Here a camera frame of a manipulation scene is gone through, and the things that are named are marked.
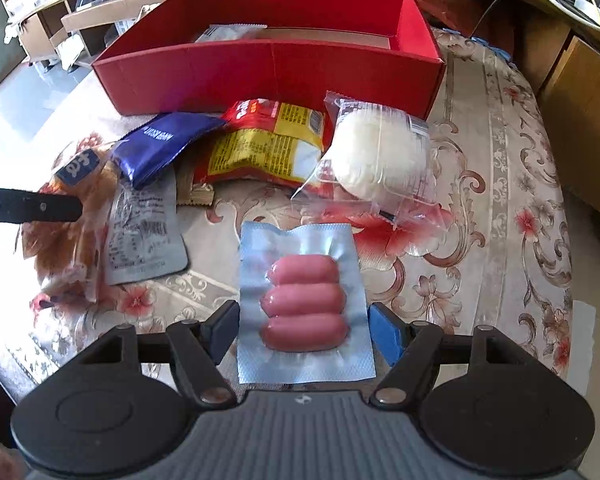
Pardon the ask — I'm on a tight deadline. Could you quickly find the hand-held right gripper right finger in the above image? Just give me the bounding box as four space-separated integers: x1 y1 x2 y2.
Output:
367 302 531 409

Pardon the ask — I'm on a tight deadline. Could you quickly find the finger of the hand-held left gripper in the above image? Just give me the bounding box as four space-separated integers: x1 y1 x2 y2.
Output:
0 185 84 224

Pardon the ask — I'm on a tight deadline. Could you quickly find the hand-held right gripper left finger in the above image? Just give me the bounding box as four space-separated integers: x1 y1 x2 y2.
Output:
76 300 241 409

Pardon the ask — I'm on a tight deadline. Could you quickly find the silver grey snack packet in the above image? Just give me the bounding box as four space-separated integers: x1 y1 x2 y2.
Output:
104 165 189 286

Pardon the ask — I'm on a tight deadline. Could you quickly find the orange bread packet blue label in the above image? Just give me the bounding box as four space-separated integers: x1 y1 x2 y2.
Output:
21 142 121 311

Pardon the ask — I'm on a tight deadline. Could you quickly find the black cable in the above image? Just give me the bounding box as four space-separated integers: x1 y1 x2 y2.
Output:
472 0 522 41

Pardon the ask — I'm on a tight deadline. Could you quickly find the blue snack packet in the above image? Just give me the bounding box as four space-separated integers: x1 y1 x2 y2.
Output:
111 112 227 190

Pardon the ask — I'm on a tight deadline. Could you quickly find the small gold wafer packet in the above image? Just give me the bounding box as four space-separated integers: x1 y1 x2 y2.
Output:
176 167 216 207

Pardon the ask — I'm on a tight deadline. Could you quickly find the white packet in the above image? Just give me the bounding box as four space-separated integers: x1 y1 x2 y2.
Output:
195 24 268 44

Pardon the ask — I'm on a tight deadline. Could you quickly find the white paper sheet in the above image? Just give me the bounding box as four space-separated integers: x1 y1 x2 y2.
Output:
572 300 599 362

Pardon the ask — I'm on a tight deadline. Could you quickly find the blue plastic item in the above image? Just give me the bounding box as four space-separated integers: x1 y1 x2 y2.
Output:
467 35 512 62

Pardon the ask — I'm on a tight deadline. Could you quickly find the pink sausage vacuum pack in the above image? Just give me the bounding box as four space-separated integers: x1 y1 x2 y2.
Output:
237 221 377 385

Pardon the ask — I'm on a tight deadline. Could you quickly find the wooden cabinet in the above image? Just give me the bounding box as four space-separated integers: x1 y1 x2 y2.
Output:
537 35 600 221

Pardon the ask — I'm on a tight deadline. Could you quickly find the floral bedspread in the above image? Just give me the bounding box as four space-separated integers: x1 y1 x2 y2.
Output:
0 25 576 396

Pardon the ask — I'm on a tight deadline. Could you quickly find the wooden desk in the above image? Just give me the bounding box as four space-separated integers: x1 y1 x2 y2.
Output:
10 0 600 73

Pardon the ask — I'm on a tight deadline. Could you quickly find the white bun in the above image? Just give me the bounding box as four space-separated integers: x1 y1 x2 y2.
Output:
291 91 453 256

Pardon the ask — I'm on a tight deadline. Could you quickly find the red cardboard box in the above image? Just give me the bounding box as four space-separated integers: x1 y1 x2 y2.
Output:
91 0 447 120

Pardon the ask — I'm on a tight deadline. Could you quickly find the red yellow candy packet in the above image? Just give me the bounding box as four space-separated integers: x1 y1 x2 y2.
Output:
194 98 337 196

